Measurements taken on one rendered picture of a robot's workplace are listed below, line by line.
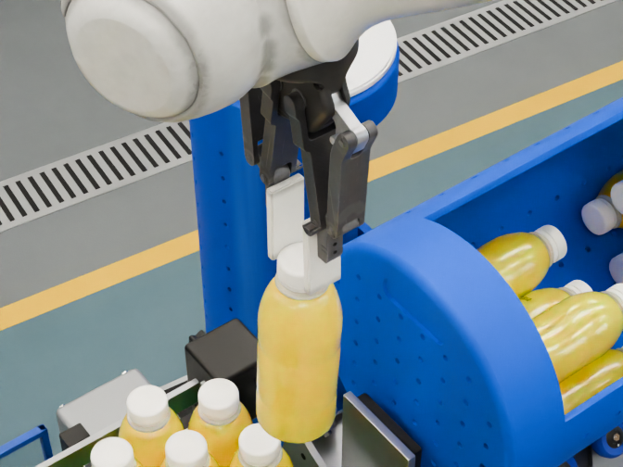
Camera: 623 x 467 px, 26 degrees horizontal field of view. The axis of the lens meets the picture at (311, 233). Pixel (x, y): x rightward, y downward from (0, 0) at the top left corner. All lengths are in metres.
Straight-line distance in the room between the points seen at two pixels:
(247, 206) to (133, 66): 1.21
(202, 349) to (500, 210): 0.36
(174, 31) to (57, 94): 2.86
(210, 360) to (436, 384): 0.29
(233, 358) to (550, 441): 0.37
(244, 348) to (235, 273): 0.49
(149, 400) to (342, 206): 0.45
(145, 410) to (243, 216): 0.59
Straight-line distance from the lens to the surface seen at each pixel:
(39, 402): 2.73
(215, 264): 1.95
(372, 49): 1.77
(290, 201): 0.99
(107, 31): 0.61
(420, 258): 1.20
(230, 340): 1.44
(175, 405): 1.44
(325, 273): 0.99
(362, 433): 1.33
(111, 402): 1.58
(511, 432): 1.19
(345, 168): 0.88
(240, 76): 0.61
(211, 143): 1.78
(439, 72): 3.48
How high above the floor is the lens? 2.07
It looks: 44 degrees down
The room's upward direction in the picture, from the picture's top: straight up
